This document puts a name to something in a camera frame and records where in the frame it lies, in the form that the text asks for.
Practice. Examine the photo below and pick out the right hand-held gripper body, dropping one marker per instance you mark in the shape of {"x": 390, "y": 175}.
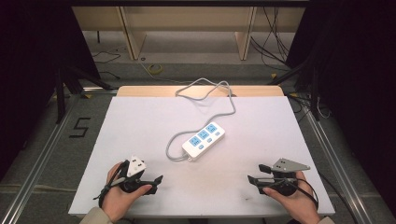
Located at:
{"x": 288, "y": 165}

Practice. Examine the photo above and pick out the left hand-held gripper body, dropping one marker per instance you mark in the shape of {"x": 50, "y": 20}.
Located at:
{"x": 135, "y": 166}

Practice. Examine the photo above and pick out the white power strip blue sockets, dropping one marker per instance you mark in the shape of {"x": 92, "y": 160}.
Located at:
{"x": 202, "y": 143}

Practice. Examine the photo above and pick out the person's left hand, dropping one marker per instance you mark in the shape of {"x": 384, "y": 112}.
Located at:
{"x": 116, "y": 202}

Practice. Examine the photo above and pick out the person's right hand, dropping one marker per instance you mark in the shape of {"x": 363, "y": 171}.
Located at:
{"x": 295, "y": 205}

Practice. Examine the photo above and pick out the white board table cover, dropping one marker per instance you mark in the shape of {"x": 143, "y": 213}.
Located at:
{"x": 140, "y": 130}

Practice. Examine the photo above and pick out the wooden table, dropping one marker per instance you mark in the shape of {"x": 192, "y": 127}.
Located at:
{"x": 149, "y": 91}

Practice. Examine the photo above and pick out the black metal stand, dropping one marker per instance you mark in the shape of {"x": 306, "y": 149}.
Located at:
{"x": 60, "y": 93}
{"x": 314, "y": 93}

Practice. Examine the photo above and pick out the yellow tape roll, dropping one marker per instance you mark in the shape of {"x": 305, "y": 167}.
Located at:
{"x": 155, "y": 69}

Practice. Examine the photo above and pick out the black curtain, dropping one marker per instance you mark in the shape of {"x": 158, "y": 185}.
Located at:
{"x": 31, "y": 62}
{"x": 358, "y": 77}

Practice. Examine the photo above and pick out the beige wooden shelf unit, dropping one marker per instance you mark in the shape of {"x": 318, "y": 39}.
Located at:
{"x": 186, "y": 18}

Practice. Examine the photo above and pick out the aluminium floor rail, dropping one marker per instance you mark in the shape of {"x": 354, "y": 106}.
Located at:
{"x": 336, "y": 161}
{"x": 37, "y": 161}

